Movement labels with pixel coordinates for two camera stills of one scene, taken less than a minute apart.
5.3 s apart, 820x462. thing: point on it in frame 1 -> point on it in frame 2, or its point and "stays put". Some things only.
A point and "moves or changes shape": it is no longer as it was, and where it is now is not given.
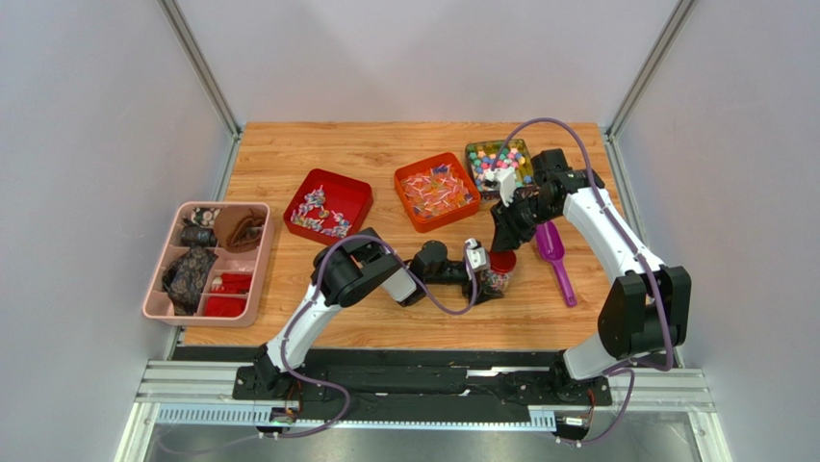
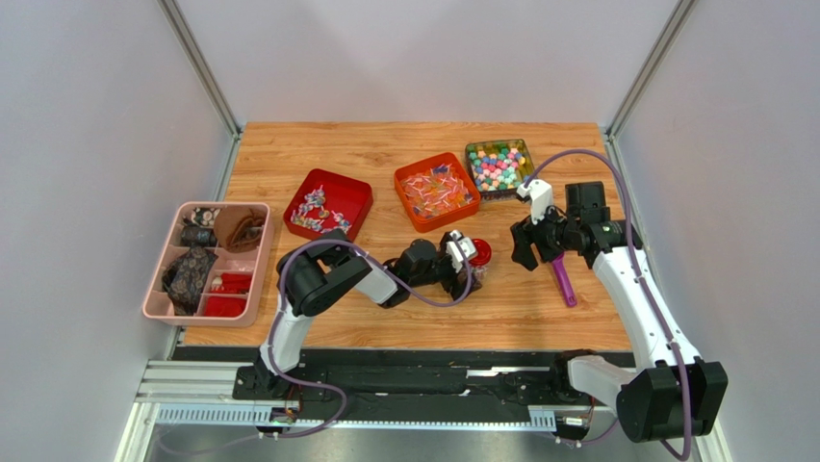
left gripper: x=484 y=294 -> x=458 y=291
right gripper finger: x=506 y=235 -> x=524 y=252
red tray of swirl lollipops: x=326 y=207 stays put
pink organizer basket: x=214 y=269 stays put
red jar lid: x=502 y=262 moves or changes shape
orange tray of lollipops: x=437 y=191 stays put
